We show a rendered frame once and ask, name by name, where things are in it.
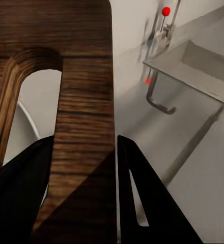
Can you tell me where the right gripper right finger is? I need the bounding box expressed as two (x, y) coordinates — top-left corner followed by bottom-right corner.
(117, 136), (203, 244)

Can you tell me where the cutting board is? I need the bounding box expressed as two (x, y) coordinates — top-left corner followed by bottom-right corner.
(0, 0), (118, 244)

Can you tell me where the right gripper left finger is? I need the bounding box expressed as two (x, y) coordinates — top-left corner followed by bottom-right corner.
(0, 135), (54, 244)

